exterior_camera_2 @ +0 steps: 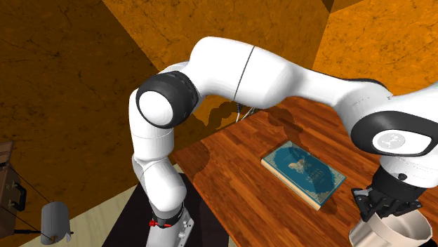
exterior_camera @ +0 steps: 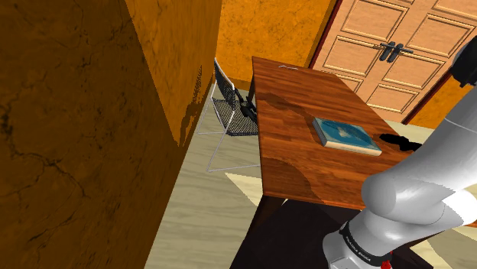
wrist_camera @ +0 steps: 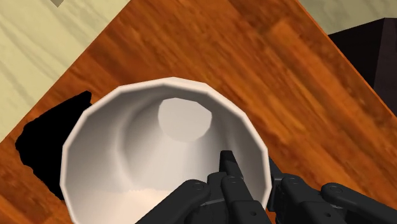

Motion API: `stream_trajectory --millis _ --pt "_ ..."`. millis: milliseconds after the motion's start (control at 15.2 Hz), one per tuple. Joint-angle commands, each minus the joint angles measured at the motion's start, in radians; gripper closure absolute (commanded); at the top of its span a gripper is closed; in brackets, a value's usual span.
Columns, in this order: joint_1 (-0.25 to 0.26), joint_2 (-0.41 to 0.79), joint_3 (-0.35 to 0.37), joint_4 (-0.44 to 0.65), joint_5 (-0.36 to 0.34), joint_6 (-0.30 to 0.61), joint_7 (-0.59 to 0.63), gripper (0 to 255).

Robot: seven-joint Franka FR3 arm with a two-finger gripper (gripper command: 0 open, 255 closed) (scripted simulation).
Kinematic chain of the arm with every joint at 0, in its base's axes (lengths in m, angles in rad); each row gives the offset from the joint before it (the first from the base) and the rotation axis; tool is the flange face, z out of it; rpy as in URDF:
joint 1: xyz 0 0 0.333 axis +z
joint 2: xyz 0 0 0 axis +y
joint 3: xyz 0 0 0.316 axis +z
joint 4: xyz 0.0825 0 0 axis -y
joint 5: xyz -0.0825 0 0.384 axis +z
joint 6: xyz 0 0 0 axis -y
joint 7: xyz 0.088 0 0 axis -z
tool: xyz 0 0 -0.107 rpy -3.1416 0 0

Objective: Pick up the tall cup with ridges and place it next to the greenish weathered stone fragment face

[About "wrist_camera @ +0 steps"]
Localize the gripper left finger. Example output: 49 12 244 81
135 150 272 224

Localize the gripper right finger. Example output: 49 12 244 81
267 157 397 224

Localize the white cup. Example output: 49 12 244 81
59 76 273 224

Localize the brown wooden table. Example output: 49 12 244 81
0 0 397 224

